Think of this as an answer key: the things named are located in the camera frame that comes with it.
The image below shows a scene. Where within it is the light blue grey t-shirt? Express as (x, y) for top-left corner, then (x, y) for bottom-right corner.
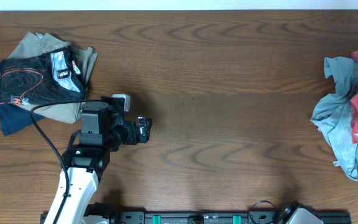
(311, 57), (358, 181)

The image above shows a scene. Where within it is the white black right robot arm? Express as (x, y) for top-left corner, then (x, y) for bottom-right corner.
(275, 201), (324, 224)

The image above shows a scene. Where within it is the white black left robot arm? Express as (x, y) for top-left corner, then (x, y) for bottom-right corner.
(41, 98), (152, 223)

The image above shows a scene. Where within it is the black folded graphic shirt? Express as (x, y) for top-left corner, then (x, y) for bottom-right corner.
(0, 46), (88, 105)

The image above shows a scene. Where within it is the navy folded garment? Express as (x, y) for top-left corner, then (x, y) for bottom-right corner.
(0, 64), (45, 136)

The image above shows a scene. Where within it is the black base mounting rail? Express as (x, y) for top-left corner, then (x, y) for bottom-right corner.
(57, 203), (352, 224)

